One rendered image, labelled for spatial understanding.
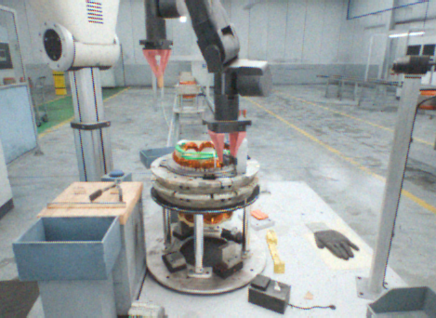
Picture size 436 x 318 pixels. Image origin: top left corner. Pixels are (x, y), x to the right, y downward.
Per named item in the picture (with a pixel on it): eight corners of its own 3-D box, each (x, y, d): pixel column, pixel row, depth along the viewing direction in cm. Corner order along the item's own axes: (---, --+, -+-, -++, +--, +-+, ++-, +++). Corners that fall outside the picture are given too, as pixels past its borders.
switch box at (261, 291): (284, 315, 80) (284, 297, 78) (247, 302, 84) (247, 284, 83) (290, 299, 85) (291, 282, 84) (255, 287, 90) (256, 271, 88)
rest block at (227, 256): (218, 262, 94) (218, 246, 92) (231, 255, 97) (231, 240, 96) (228, 269, 91) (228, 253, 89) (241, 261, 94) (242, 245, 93)
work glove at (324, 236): (368, 259, 102) (369, 254, 101) (327, 262, 101) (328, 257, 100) (334, 222, 125) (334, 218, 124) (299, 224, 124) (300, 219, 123)
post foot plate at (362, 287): (357, 297, 86) (357, 295, 86) (354, 276, 94) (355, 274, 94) (394, 305, 83) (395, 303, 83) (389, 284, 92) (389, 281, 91)
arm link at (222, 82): (222, 67, 74) (208, 67, 69) (249, 67, 70) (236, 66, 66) (222, 98, 76) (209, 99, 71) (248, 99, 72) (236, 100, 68)
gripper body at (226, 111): (252, 127, 72) (253, 94, 70) (209, 130, 69) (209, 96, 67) (241, 124, 78) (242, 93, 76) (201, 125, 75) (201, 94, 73)
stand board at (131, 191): (125, 224, 71) (124, 215, 70) (37, 225, 71) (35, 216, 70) (143, 189, 90) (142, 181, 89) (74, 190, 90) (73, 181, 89)
